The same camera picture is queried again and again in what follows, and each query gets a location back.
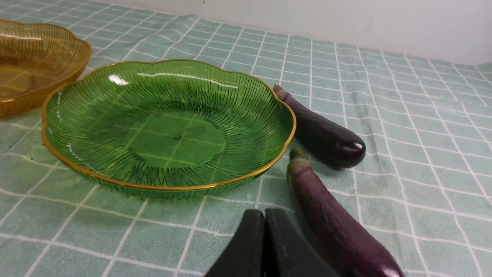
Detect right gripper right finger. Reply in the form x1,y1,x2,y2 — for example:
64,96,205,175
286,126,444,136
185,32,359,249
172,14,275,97
264,209,338,277

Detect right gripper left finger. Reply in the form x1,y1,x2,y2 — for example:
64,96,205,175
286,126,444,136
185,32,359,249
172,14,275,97
205,209,265,277

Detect dark purple eggplant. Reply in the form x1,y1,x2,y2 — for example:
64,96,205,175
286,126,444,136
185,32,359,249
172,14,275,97
273,85,367,170

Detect lighter purple eggplant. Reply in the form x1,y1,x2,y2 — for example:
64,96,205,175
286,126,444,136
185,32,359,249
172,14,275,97
286,148,404,277

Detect amber ribbed glass plate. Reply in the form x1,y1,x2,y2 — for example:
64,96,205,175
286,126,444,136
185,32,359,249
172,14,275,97
0,20,93,118

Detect green checkered tablecloth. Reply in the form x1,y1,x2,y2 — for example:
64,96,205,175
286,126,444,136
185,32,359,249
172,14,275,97
0,0,492,277

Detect green ribbed glass plate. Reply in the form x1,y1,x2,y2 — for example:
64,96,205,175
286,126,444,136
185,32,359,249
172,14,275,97
42,59,297,199

